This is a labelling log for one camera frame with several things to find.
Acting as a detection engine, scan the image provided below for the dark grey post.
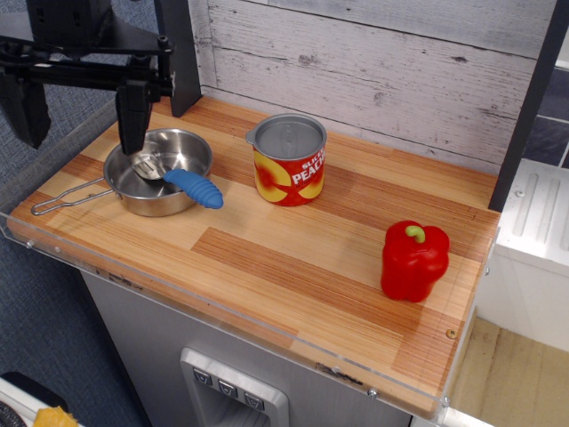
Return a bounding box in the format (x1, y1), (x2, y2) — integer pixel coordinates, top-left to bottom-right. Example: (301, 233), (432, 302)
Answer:
(488, 0), (568, 213)
(154, 0), (202, 117)

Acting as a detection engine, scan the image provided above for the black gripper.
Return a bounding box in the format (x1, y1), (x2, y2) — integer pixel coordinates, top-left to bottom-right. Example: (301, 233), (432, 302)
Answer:
(1, 1), (174, 156)

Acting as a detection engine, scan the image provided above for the silver water dispenser panel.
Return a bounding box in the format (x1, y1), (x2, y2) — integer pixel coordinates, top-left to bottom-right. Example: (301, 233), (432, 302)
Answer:
(180, 348), (290, 426)

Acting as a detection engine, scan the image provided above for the grey toy fridge cabinet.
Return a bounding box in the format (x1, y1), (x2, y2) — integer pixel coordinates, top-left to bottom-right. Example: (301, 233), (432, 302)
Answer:
(83, 273), (412, 426)

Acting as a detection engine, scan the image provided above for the white and black box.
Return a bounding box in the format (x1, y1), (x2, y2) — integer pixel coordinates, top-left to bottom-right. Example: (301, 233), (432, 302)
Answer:
(1, 372), (68, 426)

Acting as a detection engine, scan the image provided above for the white toy sink unit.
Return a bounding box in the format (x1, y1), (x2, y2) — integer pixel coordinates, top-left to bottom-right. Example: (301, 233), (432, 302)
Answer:
(476, 160), (568, 350)

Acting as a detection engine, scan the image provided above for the red plastic bell pepper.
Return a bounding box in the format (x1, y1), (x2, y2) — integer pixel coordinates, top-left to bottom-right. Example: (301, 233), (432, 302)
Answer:
(381, 221), (451, 302)

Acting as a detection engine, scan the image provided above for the small steel saucepan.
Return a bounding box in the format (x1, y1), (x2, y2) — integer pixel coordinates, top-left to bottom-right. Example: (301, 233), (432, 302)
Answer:
(31, 128), (212, 217)

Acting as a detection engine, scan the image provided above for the red sliced peaches tin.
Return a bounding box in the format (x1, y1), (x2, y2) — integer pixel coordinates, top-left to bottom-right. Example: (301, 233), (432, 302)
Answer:
(245, 113), (327, 206)

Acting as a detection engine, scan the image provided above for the dark grey right post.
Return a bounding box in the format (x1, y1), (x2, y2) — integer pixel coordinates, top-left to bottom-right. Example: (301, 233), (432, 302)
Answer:
(488, 0), (568, 213)

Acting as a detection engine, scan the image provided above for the yellow object at corner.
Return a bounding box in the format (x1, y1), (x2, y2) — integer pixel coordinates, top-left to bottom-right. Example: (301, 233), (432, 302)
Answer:
(33, 407), (79, 427)

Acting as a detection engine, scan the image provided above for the dark grey left post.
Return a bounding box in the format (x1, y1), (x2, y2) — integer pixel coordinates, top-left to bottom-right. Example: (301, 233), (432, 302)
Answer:
(154, 0), (202, 117)

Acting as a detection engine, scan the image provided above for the blue handled slotted spatula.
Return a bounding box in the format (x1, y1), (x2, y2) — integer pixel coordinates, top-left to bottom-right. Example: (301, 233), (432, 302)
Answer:
(130, 154), (224, 209)

